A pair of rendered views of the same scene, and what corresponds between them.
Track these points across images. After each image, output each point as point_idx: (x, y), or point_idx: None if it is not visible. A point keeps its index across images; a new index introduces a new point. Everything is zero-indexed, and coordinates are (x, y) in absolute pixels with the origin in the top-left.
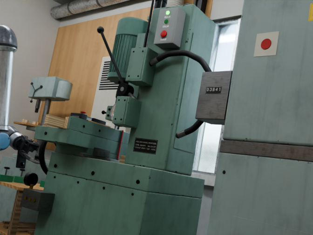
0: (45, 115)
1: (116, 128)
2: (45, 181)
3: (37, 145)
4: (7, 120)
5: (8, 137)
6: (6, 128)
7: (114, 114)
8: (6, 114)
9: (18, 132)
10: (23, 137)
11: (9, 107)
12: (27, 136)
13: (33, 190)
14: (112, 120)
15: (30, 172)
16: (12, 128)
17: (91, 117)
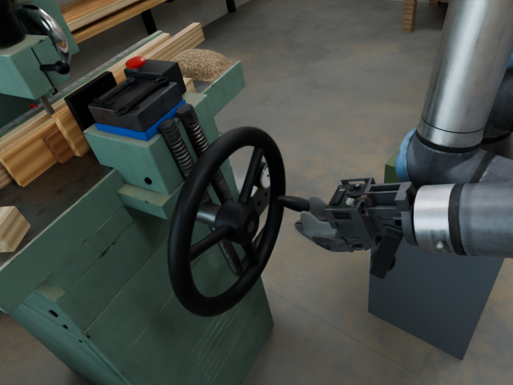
0: (200, 24)
1: (43, 107)
2: (234, 179)
3: (329, 202)
4: (427, 98)
5: (398, 150)
6: (417, 125)
7: (69, 32)
8: (431, 74)
9: (447, 189)
10: (396, 187)
11: (440, 53)
12: (400, 198)
13: (244, 171)
14: (77, 46)
15: (266, 164)
16: (498, 183)
17: (109, 94)
